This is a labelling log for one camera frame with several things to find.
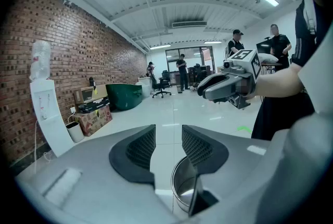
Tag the flat black box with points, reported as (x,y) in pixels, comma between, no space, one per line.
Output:
(93,104)

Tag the small white waste bin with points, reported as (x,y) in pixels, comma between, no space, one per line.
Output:
(75,133)

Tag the white container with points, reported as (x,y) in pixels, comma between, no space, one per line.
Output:
(144,89)

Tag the white water dispenser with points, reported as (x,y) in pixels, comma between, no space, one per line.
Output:
(49,124)

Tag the ceiling air vent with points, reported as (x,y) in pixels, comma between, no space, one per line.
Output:
(189,24)

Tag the clear water dispenser bottle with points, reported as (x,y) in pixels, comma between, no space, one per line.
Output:
(40,61)

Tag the green floor tape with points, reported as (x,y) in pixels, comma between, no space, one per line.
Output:
(243,129)

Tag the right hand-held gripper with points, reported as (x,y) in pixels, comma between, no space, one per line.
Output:
(245,66)

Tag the person's black striped shirt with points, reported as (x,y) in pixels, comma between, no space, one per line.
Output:
(303,45)

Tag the person's right hand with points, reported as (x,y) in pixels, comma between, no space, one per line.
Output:
(243,87)

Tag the printed cardboard box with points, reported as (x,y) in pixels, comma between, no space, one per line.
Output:
(96,121)

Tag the wooden chair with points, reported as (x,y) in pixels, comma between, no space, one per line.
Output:
(270,64)

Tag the open brown cardboard box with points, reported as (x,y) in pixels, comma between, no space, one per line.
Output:
(83,94)

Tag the black bottle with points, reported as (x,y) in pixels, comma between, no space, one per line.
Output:
(91,82)

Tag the person's right forearm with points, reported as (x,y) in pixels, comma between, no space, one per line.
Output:
(278,82)

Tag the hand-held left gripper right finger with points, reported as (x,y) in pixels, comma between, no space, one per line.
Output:
(234,178)

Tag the small grey floor box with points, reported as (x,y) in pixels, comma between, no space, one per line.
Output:
(179,89)

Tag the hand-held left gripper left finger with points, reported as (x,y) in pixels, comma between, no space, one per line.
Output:
(99,186)

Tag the white pillow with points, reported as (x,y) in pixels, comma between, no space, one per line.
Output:
(268,57)

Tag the black monitor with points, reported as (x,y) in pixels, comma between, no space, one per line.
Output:
(263,47)

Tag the black office chair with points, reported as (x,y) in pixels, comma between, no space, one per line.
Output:
(197,72)
(162,82)

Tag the metal bin with clear liner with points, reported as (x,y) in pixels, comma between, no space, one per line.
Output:
(182,181)

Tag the dark green tub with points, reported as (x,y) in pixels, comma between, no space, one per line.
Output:
(122,96)

